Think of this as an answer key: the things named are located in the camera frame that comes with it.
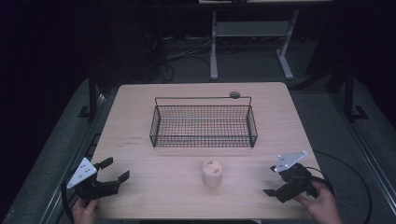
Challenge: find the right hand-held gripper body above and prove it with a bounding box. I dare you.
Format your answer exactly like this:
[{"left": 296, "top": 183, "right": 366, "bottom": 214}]
[{"left": 274, "top": 150, "right": 319, "bottom": 204}]

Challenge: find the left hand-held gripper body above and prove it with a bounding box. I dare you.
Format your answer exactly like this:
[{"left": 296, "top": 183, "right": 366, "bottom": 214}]
[{"left": 66, "top": 157, "right": 121, "bottom": 203}]

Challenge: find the black wire basket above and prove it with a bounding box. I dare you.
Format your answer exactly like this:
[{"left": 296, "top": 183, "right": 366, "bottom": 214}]
[{"left": 148, "top": 95, "right": 259, "bottom": 148}]

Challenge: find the person's right hand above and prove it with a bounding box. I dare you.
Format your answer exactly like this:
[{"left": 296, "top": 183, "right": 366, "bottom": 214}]
[{"left": 293, "top": 180, "right": 344, "bottom": 224}]

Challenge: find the person's left hand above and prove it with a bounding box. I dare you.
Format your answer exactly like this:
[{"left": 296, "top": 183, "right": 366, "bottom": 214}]
[{"left": 71, "top": 198, "right": 102, "bottom": 224}]

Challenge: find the aluminium rail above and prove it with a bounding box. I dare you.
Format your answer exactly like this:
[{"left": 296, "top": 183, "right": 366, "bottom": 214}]
[
  {"left": 330, "top": 90, "right": 396, "bottom": 216},
  {"left": 38, "top": 92, "right": 108, "bottom": 224}
]

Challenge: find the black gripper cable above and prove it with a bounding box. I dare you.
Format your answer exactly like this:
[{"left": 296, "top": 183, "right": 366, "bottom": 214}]
[
  {"left": 306, "top": 149, "right": 374, "bottom": 224},
  {"left": 60, "top": 174, "right": 78, "bottom": 224}
]

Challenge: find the black stand post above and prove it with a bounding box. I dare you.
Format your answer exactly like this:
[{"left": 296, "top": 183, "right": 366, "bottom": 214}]
[
  {"left": 78, "top": 69, "right": 106, "bottom": 122},
  {"left": 342, "top": 69, "right": 369, "bottom": 123}
]

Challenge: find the bundle of floor cables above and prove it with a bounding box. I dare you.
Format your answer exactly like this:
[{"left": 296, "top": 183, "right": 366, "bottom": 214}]
[{"left": 146, "top": 33, "right": 213, "bottom": 84}]

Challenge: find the white metal desk frame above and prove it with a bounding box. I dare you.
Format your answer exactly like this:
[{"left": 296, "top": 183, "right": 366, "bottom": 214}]
[{"left": 209, "top": 8, "right": 301, "bottom": 82}]

